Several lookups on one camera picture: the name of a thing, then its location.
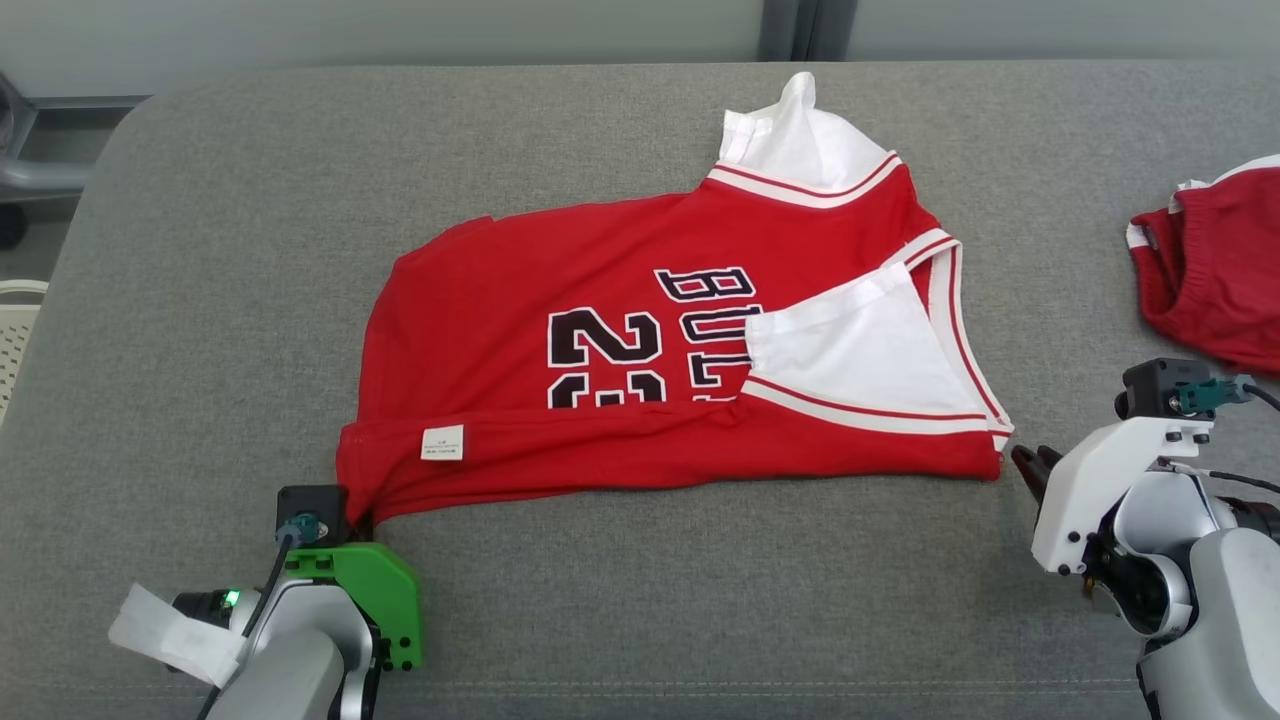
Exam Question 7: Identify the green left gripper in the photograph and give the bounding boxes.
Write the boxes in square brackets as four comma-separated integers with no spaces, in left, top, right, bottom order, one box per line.
[285,510,424,672]

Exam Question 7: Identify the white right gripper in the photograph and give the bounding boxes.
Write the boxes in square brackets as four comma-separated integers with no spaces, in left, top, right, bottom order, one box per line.
[1010,418,1217,580]

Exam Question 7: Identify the red shorts with white stripe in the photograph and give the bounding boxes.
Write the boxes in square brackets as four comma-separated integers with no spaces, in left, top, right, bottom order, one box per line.
[1127,155,1280,377]

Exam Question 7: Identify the red white basketball jersey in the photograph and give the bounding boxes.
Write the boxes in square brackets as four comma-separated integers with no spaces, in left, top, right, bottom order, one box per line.
[335,72,1015,527]

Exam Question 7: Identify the white tape strip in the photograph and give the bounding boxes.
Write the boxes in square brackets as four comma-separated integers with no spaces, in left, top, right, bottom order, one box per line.
[108,583,248,690]

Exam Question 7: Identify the cream plastic laundry basket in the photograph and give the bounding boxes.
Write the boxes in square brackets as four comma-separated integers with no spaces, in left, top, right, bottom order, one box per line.
[0,280,50,427]

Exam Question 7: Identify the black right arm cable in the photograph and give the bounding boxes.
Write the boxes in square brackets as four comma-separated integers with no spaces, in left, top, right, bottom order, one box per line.
[1160,375,1280,496]

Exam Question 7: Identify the grey metal stand frame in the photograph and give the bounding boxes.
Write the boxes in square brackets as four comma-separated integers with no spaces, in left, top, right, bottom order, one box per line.
[0,70,153,206]

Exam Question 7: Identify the grey double partition post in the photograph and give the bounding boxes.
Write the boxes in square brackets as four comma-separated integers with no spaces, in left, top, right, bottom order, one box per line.
[757,0,853,64]

